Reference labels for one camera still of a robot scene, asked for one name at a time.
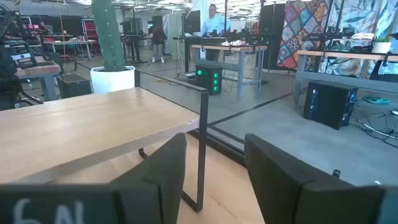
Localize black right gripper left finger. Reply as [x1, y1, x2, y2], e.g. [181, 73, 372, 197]
[109, 133, 188, 224]

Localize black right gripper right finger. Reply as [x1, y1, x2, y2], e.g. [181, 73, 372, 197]
[244, 133, 387, 224]

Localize wooden shelf black metal legs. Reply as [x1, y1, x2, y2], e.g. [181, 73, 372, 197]
[0, 70, 210, 213]

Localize computer tower blue lights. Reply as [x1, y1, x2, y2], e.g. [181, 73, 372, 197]
[303, 80, 359, 131]

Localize white hexagonal plant pot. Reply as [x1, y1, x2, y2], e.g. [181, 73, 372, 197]
[90, 65, 136, 95]

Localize computer tower green lights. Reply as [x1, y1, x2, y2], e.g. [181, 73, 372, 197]
[195, 64, 223, 96]

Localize wooden workbench grey legs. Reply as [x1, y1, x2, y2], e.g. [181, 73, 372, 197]
[15, 55, 62, 102]
[294, 49, 398, 105]
[190, 43, 269, 100]

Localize teal slide sandal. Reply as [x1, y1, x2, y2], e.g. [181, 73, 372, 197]
[361, 95, 391, 105]

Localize black computer tower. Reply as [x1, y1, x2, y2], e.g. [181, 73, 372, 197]
[55, 73, 93, 99]

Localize person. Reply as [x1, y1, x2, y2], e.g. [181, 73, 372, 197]
[200, 3, 233, 62]
[150, 26, 168, 64]

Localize colourful patchwork quilt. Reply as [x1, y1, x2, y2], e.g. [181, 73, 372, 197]
[276, 0, 330, 70]

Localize green cactus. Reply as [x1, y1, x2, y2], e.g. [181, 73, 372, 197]
[91, 0, 127, 72]

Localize black flat monitor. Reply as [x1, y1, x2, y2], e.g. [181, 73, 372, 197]
[182, 10, 201, 35]

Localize small plant white pot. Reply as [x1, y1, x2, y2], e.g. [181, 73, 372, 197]
[371, 36, 393, 54]

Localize leaf print cloth backdrop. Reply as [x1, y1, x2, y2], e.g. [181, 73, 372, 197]
[317, 0, 398, 78]

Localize black aluminium table frame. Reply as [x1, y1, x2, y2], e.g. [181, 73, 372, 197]
[186, 128, 247, 168]

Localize black floor cable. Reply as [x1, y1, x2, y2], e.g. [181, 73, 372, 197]
[351, 102, 398, 149]

